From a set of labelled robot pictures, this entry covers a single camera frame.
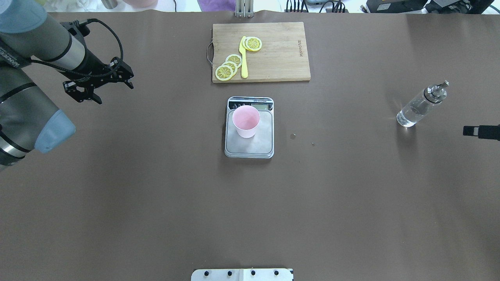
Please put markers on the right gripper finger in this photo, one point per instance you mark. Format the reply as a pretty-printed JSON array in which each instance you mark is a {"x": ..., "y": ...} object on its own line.
[{"x": 483, "y": 132}]

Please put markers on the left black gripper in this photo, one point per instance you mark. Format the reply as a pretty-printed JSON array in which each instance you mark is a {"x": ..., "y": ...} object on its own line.
[{"x": 91, "y": 63}]

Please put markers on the clear glass sauce bottle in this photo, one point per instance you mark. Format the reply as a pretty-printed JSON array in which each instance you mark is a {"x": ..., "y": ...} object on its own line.
[{"x": 424, "y": 102}]

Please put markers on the pink plastic cup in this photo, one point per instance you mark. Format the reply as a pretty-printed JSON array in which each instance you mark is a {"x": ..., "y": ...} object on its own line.
[{"x": 246, "y": 119}]

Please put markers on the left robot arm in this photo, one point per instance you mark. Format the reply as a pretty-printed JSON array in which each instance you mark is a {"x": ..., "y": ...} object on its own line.
[{"x": 30, "y": 120}]

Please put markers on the silver kitchen scale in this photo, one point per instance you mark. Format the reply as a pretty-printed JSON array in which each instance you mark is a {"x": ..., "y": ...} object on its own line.
[{"x": 259, "y": 145}]

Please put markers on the pink bowl with ice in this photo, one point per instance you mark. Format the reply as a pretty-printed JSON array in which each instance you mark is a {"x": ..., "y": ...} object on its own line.
[{"x": 140, "y": 3}]

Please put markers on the lemon slice toy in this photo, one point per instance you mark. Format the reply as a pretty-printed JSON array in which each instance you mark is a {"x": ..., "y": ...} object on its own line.
[
  {"x": 224, "y": 73},
  {"x": 231, "y": 65},
  {"x": 253, "y": 44},
  {"x": 234, "y": 58}
]

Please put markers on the purple cloth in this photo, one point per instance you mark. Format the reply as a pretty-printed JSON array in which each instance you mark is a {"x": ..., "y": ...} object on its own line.
[{"x": 217, "y": 5}]

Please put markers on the yellow plastic knife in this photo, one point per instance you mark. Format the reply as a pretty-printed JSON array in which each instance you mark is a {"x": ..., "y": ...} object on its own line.
[{"x": 244, "y": 65}]

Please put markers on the wooden cutting board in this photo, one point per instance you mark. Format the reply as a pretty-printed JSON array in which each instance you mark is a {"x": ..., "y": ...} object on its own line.
[{"x": 282, "y": 58}]

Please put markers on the aluminium frame post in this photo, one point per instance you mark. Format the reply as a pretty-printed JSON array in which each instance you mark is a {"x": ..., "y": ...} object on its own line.
[{"x": 244, "y": 8}]

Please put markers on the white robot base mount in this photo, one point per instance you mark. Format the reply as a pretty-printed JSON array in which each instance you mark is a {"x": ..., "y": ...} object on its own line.
[{"x": 249, "y": 274}]

